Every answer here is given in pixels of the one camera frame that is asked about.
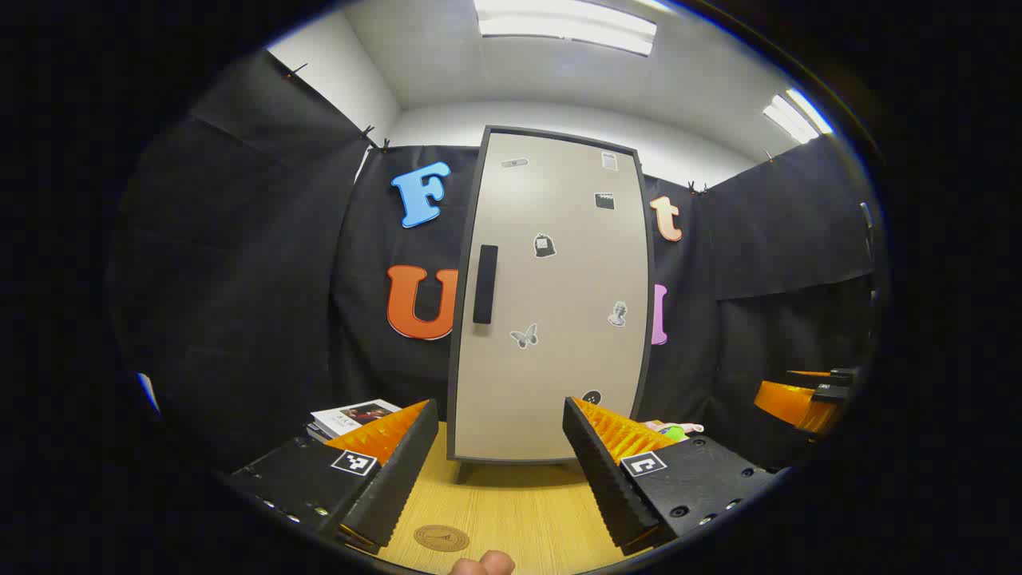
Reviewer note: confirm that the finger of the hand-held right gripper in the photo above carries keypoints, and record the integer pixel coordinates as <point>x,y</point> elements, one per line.
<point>798,403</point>

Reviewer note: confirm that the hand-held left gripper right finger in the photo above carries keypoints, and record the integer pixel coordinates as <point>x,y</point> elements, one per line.
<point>603,479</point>

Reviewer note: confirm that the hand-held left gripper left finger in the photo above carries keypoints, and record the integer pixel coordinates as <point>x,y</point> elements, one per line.
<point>399,471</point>

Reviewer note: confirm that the round cork coaster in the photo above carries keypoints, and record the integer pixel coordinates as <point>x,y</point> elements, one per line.
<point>441,537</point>

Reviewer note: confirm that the beige cabinet door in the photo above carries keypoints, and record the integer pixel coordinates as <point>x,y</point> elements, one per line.
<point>559,359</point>

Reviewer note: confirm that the white cover book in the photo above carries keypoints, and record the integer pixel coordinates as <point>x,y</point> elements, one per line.
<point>355,415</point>

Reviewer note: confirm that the green and pink plush toy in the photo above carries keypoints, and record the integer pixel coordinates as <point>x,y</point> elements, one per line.
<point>675,434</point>

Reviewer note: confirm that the dark cover book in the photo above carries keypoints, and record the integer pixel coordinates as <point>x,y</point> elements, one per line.
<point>318,434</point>

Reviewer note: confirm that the black backdrop cloth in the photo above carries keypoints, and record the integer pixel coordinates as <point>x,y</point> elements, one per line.
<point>239,279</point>

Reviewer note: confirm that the small ceiling light panel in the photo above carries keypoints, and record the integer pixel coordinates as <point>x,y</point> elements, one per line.
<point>798,116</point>

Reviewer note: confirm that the large ceiling light panel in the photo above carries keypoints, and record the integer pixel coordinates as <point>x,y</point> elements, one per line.
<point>567,24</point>

